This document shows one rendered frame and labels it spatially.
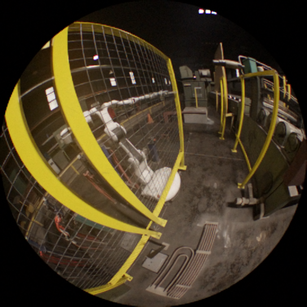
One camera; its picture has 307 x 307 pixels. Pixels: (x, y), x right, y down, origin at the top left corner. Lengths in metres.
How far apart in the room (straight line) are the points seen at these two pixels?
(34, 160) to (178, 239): 1.48
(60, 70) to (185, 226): 1.66
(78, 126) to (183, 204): 1.51
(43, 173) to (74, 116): 0.16
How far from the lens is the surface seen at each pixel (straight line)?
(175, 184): 1.27
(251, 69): 2.43
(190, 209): 1.51
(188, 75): 4.64
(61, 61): 0.34
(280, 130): 1.86
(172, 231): 1.44
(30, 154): 0.27
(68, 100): 0.28
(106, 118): 1.25
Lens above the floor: 1.44
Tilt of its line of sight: 36 degrees down
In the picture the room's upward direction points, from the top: 16 degrees counter-clockwise
